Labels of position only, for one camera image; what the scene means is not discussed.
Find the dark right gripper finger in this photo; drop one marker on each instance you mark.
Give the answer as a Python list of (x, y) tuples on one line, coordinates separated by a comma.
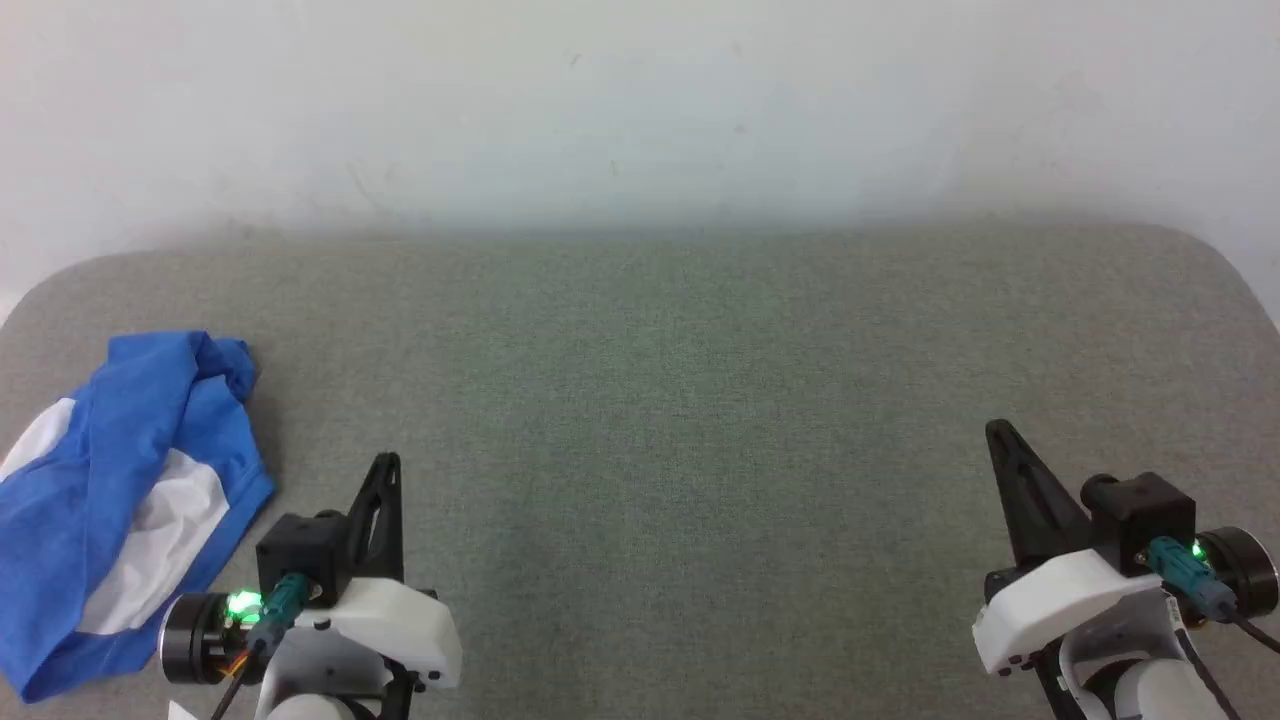
[(1035, 510)]

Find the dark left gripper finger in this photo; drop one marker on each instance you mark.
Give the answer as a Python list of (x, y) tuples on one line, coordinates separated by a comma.
[(375, 540)]

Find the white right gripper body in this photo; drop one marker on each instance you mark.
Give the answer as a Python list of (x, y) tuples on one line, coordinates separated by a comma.
[(1050, 600)]

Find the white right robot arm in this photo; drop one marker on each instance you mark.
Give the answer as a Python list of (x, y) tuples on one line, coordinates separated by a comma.
[(1140, 690)]

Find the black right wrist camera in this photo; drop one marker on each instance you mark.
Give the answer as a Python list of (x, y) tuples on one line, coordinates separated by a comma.
[(1140, 510)]

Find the grey fabric sofa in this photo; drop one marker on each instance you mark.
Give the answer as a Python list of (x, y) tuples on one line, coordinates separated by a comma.
[(680, 420)]

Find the blue and white garment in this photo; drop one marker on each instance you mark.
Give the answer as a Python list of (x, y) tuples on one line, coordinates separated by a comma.
[(70, 500)]

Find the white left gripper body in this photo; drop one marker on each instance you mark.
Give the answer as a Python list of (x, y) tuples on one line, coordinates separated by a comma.
[(400, 625)]

